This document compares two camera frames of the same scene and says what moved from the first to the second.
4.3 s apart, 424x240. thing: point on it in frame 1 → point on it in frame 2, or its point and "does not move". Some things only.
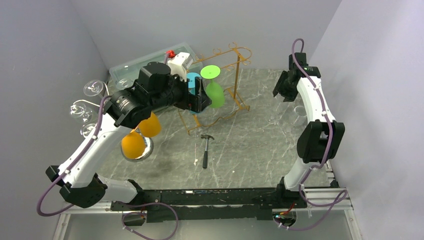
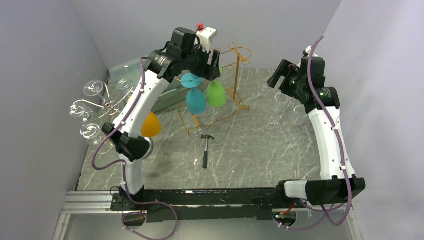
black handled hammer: [205, 153] does not move
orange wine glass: [150, 127] does not move
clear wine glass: [300, 119] does not move
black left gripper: [198, 102] → [206, 70]
